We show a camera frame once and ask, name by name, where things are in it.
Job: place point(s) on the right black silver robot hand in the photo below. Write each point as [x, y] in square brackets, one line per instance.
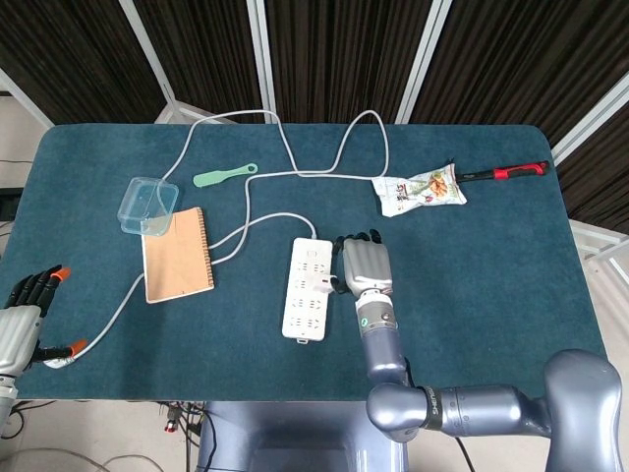
[368, 265]

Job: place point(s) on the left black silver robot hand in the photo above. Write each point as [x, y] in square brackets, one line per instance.
[17, 339]

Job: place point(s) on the white power strip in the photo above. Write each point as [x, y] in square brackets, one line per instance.
[304, 314]

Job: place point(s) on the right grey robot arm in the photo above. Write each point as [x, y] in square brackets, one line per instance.
[481, 405]

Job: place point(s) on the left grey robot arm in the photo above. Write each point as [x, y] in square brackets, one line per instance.
[6, 403]

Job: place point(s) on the white printed snack bag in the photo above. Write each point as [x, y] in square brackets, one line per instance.
[417, 194]

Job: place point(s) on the teal felt table mat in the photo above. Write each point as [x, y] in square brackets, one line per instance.
[491, 295]

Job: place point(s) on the green plastic spatula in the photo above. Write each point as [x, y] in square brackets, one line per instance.
[211, 178]

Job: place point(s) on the brown spiral notebook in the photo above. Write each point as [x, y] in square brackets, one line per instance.
[179, 260]

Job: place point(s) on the blue grey robot torso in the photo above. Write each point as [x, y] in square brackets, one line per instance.
[300, 437]

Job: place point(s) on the clear plastic food container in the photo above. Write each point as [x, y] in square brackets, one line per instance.
[145, 204]

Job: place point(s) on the dark folding screen panel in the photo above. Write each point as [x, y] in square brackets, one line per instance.
[516, 59]
[64, 54]
[602, 172]
[206, 49]
[339, 54]

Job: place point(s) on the white metal screen foot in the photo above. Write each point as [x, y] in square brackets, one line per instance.
[602, 246]

